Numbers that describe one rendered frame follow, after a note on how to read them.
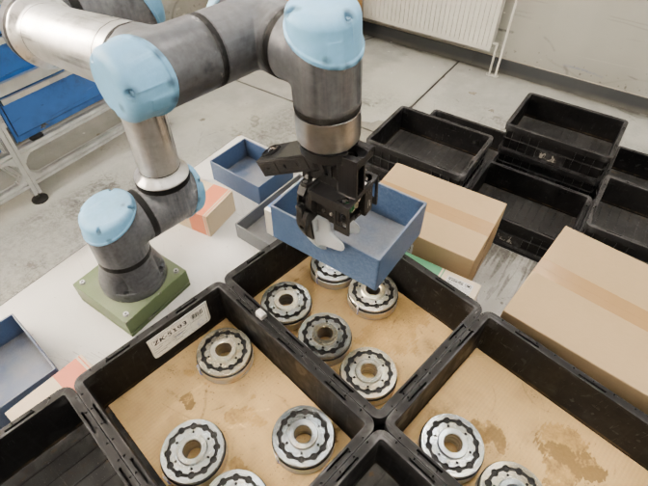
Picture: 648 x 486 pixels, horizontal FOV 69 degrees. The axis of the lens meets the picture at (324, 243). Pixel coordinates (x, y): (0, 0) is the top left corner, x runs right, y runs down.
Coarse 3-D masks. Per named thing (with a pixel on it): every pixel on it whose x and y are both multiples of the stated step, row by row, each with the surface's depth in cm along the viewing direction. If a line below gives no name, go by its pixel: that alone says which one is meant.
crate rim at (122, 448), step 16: (208, 288) 89; (224, 288) 89; (192, 304) 87; (240, 304) 88; (160, 320) 84; (256, 320) 84; (144, 336) 82; (272, 336) 82; (288, 352) 80; (96, 368) 78; (80, 384) 76; (352, 400) 74; (96, 416) 72; (368, 416) 72; (112, 432) 71; (368, 432) 71; (128, 448) 69; (352, 448) 69; (128, 464) 68; (336, 464) 68; (144, 480) 66; (320, 480) 66
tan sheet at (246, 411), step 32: (224, 320) 96; (192, 352) 91; (256, 352) 91; (160, 384) 87; (192, 384) 87; (224, 384) 87; (256, 384) 87; (288, 384) 87; (128, 416) 83; (160, 416) 83; (192, 416) 83; (224, 416) 83; (256, 416) 83; (160, 448) 79; (256, 448) 79; (288, 480) 76
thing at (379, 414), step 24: (240, 264) 93; (408, 264) 94; (240, 288) 89; (456, 288) 89; (480, 312) 85; (288, 336) 82; (456, 336) 82; (312, 360) 79; (432, 360) 79; (336, 384) 76; (408, 384) 77; (384, 408) 73
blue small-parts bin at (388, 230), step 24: (288, 192) 77; (384, 192) 79; (288, 216) 73; (360, 216) 82; (384, 216) 82; (408, 216) 79; (288, 240) 77; (360, 240) 78; (384, 240) 78; (408, 240) 75; (336, 264) 73; (360, 264) 70; (384, 264) 69
